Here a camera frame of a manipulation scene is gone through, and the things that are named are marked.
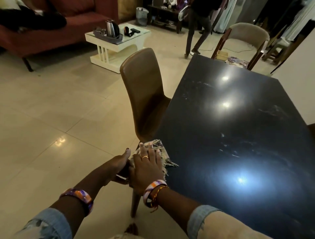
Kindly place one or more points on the person's right hand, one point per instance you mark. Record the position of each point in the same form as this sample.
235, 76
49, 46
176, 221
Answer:
146, 172

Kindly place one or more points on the person's left hand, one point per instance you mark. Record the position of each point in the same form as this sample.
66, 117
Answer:
115, 167

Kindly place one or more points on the striped cloth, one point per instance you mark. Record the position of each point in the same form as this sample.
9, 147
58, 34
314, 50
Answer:
160, 145

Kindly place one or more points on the floral placemat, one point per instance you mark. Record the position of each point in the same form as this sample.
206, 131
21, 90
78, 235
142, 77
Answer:
236, 62

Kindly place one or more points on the person's right forearm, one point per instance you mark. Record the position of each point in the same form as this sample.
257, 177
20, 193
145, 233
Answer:
197, 216

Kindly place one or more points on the person's left forearm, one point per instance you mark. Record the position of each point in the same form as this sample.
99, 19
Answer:
69, 209

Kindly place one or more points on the person's left foot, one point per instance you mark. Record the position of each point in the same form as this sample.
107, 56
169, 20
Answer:
131, 229

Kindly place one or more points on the person's floral cream garment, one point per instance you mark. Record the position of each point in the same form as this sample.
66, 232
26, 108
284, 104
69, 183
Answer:
125, 236

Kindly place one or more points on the white purple bangle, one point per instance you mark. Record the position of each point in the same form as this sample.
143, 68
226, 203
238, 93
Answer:
152, 186

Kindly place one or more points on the orange purple bangle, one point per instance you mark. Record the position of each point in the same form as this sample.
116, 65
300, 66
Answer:
78, 195

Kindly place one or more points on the black table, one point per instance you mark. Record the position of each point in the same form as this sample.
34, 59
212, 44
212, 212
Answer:
233, 135

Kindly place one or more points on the white coffee table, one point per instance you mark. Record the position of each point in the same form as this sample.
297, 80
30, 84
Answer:
110, 56

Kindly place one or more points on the grey tray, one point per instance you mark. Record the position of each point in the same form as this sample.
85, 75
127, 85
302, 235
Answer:
108, 39

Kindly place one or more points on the black gadget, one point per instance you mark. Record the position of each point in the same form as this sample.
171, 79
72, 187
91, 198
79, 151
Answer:
127, 31

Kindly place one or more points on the steel electric kettle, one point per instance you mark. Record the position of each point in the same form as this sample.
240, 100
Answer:
112, 29

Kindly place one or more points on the black phone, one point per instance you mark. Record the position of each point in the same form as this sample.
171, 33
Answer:
135, 30

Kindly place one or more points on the cream plastic basket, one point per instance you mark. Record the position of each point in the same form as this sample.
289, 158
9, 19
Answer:
222, 56

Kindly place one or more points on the red sofa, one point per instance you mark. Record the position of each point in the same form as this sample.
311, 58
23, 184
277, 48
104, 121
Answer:
81, 22

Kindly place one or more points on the grey bin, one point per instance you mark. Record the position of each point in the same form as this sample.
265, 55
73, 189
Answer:
142, 17

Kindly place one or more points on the brown wooden board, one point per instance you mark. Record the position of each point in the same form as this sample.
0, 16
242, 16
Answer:
128, 9

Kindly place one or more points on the dark low table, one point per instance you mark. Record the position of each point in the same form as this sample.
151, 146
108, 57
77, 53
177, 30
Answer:
165, 13

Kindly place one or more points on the wooden beige armchair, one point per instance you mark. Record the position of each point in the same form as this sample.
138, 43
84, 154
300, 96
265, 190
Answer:
248, 32

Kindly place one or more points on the light curtain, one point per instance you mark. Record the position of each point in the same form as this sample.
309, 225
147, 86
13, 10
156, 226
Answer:
300, 22
225, 17

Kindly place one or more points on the wooden stool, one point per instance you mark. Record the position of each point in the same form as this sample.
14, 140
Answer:
278, 49

